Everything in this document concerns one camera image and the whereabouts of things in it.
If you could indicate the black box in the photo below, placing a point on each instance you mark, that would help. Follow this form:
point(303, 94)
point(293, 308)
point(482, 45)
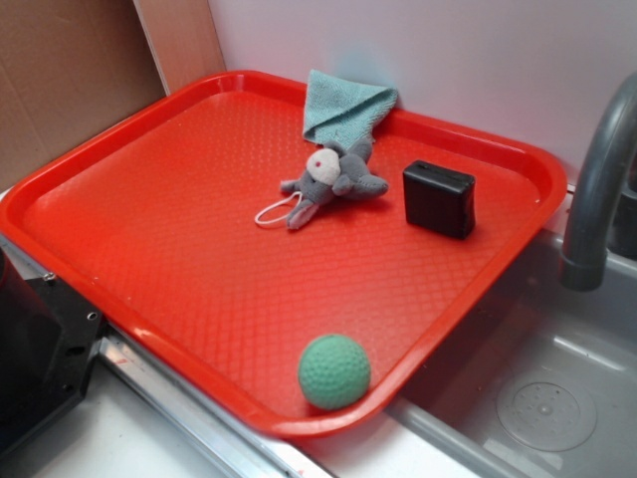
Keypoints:
point(439, 199)

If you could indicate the grey plush mouse toy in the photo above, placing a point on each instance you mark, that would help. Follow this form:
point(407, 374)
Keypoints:
point(331, 172)

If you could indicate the red plastic tray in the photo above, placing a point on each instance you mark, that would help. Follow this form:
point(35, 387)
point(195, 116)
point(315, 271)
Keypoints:
point(153, 221)

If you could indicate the teal folded cloth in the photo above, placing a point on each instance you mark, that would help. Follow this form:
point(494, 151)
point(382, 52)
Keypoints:
point(343, 111)

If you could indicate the green dimpled ball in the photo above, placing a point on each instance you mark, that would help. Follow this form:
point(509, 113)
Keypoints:
point(334, 372)

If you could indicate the grey faucet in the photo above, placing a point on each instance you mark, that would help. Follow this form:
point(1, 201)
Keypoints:
point(602, 215)

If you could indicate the grey plastic sink basin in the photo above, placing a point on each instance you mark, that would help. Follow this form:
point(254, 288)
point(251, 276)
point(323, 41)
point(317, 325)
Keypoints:
point(536, 380)

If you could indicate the brown cardboard panel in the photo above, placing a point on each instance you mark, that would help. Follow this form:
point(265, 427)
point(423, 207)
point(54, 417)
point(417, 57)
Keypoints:
point(71, 69)

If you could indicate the silver metal rail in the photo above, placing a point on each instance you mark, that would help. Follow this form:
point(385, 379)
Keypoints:
point(140, 420)

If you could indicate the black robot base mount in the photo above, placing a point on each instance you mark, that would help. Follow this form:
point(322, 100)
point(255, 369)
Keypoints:
point(50, 335)

